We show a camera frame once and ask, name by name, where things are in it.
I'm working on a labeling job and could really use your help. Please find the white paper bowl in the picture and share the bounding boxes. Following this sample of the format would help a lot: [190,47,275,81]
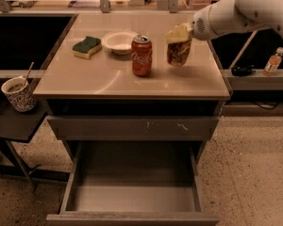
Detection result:
[102,31,137,55]

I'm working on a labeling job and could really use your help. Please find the open grey middle drawer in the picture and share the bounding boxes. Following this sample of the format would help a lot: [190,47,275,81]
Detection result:
[47,141,219,226]

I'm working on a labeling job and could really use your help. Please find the wooden stirrer stick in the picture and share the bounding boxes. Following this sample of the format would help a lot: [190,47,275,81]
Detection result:
[22,61,34,89]

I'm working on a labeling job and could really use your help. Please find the grey top drawer front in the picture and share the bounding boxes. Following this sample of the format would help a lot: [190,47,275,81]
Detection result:
[47,116,219,141]

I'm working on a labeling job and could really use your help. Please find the red Coca-Cola can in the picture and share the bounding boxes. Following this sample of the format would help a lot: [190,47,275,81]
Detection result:
[131,35,152,76]

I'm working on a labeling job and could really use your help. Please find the white rod with cap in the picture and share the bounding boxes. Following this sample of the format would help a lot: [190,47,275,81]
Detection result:
[229,31,258,70]

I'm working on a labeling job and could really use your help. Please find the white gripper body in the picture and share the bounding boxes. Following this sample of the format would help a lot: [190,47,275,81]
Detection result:
[191,5,217,40]

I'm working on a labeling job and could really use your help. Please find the patterned paper cup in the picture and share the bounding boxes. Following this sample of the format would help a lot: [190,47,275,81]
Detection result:
[1,76,38,112]

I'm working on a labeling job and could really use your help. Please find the dark side table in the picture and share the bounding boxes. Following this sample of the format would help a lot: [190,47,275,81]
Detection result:
[0,81,69,184]

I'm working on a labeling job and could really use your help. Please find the grey drawer cabinet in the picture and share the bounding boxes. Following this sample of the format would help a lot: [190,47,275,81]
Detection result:
[43,98,224,159]

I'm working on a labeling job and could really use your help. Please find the black object on ledge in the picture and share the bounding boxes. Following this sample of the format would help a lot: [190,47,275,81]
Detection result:
[231,66,256,76]

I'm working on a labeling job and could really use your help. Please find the green and yellow sponge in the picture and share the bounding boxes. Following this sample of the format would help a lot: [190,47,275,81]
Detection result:
[73,36,102,59]

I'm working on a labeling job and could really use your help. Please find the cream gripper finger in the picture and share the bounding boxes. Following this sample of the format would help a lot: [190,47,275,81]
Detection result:
[165,23,192,43]

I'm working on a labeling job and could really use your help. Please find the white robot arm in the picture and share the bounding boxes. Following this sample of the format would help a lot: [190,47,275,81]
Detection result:
[165,0,283,43]

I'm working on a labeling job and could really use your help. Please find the orange drink bottle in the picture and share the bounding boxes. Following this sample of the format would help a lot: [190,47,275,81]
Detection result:
[263,47,283,76]

